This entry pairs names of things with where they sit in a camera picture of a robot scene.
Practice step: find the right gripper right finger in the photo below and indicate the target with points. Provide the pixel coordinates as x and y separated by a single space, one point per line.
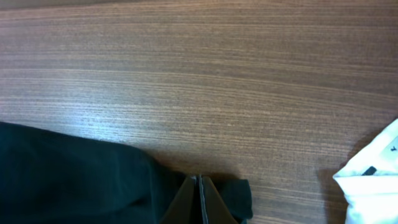
213 208

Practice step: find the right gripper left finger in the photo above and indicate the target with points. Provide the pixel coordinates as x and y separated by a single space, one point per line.
184 207

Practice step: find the black t-shirt with logo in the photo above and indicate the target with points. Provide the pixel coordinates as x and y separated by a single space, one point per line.
49 177

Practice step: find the white t-shirt black lettering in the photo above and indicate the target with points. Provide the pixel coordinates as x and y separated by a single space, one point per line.
369 181

